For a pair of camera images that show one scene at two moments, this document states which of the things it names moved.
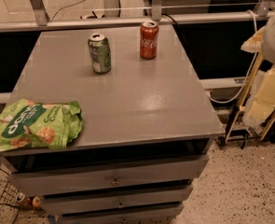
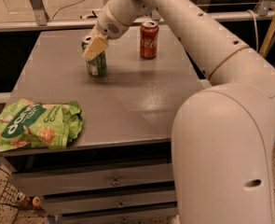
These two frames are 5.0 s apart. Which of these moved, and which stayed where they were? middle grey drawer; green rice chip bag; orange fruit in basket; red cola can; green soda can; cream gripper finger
Moved: green soda can; cream gripper finger
Stayed: green rice chip bag; middle grey drawer; red cola can; orange fruit in basket
